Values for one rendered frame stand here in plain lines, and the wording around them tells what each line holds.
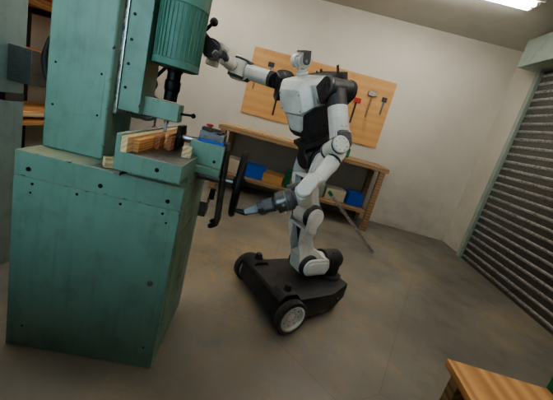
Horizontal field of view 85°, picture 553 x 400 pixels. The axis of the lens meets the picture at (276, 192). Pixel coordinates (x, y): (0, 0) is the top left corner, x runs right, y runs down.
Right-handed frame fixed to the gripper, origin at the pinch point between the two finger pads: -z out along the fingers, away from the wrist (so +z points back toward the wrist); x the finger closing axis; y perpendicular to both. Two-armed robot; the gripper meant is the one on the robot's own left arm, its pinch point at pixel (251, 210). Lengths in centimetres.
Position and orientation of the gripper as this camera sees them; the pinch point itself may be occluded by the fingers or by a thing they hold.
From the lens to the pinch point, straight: 126.5
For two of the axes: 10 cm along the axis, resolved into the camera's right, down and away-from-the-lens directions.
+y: -2.6, -9.5, 1.7
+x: 0.7, 1.6, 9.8
